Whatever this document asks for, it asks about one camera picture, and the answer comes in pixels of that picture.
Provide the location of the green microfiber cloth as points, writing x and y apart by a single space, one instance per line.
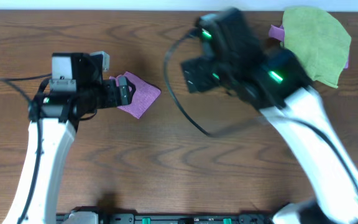
319 41

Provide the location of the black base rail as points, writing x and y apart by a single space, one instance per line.
98 215

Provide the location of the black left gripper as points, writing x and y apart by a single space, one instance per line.
112 100

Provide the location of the purple microfiber cloth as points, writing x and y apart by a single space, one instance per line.
144 96

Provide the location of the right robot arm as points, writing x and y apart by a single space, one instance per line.
277 86

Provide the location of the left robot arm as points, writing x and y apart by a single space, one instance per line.
52 131

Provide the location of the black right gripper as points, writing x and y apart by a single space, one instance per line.
198 71

